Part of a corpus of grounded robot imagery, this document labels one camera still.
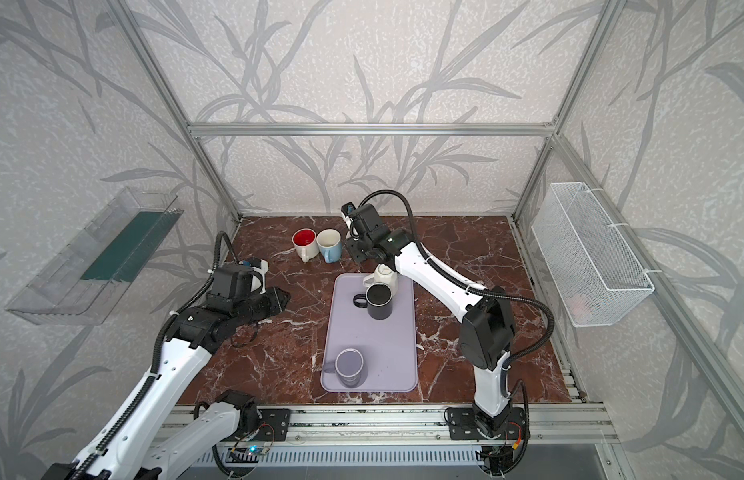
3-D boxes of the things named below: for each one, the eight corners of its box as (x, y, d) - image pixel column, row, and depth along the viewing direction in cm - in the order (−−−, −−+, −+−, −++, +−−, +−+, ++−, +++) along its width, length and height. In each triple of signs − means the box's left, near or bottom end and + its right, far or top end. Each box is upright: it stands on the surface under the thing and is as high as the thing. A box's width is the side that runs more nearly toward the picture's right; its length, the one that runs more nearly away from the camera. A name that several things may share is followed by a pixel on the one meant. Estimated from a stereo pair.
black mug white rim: (355, 319, 94) (352, 304, 86) (357, 297, 99) (354, 281, 91) (392, 319, 94) (392, 304, 86) (392, 297, 99) (392, 281, 91)
